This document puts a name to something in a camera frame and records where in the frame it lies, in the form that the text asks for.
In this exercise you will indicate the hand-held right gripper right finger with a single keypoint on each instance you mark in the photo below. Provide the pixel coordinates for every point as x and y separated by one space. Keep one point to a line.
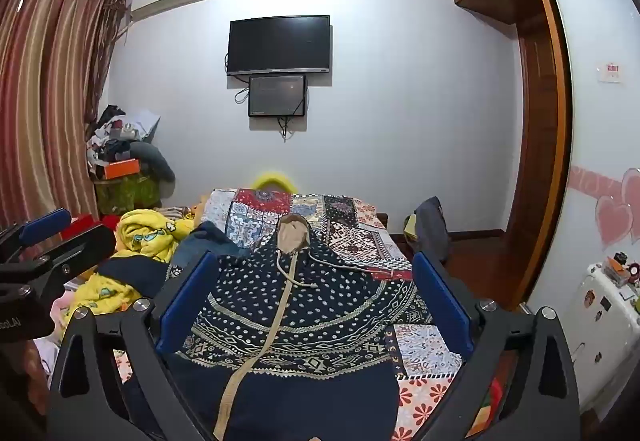
440 301

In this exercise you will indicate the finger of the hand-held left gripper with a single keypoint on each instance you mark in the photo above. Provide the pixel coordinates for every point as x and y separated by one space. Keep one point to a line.
47 221
85 243

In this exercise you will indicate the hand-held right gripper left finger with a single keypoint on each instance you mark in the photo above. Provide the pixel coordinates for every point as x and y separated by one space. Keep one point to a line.
187 306

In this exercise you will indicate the navy patterned hooded garment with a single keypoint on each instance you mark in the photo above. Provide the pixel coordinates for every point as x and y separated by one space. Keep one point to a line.
300 321

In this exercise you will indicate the pile of mixed clothes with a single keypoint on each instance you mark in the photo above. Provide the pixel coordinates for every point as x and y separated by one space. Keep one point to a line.
115 141

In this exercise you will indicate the red box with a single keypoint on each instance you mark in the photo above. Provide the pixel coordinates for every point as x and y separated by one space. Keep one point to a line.
85 224

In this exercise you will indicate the lavender cloth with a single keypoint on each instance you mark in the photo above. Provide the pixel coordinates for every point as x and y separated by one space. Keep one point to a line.
45 361

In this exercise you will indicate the dark navy cloth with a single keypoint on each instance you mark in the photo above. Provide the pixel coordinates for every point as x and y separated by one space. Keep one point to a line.
135 273

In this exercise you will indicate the yellow cartoon blanket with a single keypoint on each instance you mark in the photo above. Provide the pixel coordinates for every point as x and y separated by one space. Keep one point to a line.
145 236

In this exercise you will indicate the green patterned cloth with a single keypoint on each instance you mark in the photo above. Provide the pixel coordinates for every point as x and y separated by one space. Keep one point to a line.
127 195

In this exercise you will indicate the blue cloth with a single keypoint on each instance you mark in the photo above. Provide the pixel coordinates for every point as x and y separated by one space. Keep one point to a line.
200 241

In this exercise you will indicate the dark grey hanging garment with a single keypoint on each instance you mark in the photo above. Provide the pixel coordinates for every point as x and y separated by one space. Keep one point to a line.
432 226

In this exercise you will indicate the yellow green small object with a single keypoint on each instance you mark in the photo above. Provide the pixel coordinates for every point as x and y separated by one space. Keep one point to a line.
409 227

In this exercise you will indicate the orange box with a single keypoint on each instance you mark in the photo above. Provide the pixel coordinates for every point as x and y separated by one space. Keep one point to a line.
119 169

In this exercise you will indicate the grey cushion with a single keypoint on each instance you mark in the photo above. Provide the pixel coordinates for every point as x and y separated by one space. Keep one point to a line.
157 161

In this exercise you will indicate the patchwork printed bed sheet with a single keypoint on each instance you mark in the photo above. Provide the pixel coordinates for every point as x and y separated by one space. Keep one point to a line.
350 231

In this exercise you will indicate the striped brown curtain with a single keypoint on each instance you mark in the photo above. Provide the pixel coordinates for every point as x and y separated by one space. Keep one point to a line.
45 71

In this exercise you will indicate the yellow curved object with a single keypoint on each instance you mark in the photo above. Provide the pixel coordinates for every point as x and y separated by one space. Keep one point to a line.
272 180

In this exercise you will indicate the white mini fridge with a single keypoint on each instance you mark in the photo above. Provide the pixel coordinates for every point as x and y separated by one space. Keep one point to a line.
595 321

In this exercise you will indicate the orange black small object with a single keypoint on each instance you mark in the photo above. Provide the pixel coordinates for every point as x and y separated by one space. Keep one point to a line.
617 267

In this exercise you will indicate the pink heart decal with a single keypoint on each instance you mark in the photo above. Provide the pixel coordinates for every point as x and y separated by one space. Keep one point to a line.
612 216

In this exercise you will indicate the white sliding wardrobe door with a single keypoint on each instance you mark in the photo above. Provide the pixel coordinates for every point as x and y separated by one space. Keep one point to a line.
590 146

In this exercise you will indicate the small black wall monitor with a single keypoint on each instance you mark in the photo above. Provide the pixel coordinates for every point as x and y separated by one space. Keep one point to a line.
277 96

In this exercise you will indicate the large black wall television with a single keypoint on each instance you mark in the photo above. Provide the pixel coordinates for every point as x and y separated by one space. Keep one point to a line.
277 43

